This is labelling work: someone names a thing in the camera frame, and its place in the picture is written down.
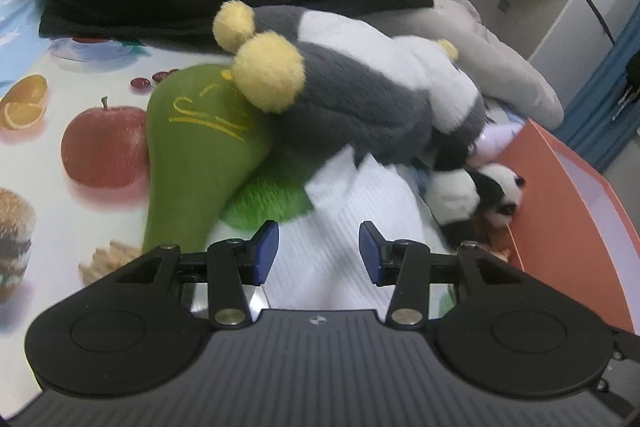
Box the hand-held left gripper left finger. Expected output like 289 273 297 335
112 221 280 329

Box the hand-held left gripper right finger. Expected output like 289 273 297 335
359 221 527 328

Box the white ribbed cloth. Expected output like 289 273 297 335
252 152 453 313

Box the small panda plush toy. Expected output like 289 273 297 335
425 162 527 251

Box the pink cardboard box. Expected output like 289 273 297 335
492 119 640 334

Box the green pear plush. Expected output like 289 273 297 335
142 63 273 254

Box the grey penguin plush toy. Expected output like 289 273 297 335
212 0 488 174

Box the fruit printed mat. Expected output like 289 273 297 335
0 34 453 333

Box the grey duvet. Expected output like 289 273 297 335
360 0 565 130

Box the blue curtain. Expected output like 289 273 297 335
560 2 640 172

